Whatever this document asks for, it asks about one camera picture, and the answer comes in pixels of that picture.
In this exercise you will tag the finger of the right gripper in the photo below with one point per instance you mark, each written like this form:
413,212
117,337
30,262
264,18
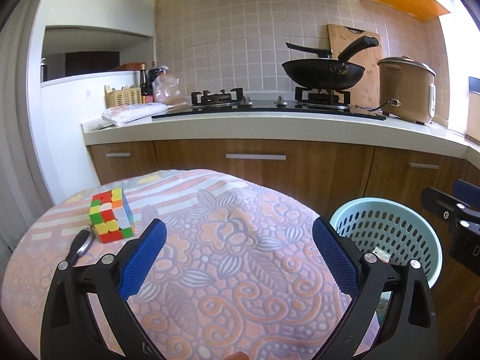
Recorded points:
461,208

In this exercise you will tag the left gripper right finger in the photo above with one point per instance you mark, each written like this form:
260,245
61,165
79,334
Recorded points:
409,329

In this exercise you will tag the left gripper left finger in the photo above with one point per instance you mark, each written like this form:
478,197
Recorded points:
69,329

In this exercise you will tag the wooden kitchen cabinet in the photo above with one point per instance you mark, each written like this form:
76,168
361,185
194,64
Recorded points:
320,175

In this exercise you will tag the person's left hand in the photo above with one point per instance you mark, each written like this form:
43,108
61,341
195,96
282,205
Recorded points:
237,356

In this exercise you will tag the light blue mesh basket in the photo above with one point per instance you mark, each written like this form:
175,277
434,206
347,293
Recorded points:
372,222

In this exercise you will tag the black car key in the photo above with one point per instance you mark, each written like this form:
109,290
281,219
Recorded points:
80,245

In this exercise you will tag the brown rice cooker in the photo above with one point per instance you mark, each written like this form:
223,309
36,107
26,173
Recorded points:
407,89

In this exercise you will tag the colourful rubik's cube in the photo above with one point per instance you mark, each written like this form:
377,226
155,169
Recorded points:
111,216

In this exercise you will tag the floral pink tablecloth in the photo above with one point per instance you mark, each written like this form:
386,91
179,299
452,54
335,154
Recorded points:
239,270

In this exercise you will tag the black gas stove top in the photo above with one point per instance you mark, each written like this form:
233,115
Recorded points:
316,101

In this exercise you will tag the black wok pan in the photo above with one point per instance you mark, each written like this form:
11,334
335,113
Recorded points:
330,73

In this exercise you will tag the white countertop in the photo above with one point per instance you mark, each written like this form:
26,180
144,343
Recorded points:
277,125

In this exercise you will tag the white folded cloth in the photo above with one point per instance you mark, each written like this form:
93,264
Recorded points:
122,115

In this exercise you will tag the wicker basket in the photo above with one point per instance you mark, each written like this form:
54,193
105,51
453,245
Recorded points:
123,97

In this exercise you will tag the dark sauce bottle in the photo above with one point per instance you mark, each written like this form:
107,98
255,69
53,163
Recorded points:
145,88

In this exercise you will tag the clear plastic bag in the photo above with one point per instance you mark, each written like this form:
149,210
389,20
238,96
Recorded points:
166,90

